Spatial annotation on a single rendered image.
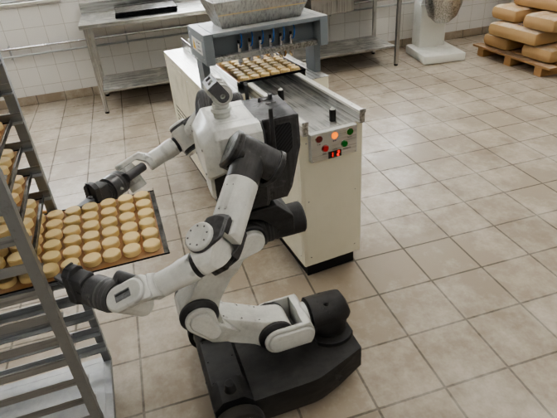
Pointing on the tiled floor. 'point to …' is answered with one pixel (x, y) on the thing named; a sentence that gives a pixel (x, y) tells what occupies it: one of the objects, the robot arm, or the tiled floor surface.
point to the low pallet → (517, 59)
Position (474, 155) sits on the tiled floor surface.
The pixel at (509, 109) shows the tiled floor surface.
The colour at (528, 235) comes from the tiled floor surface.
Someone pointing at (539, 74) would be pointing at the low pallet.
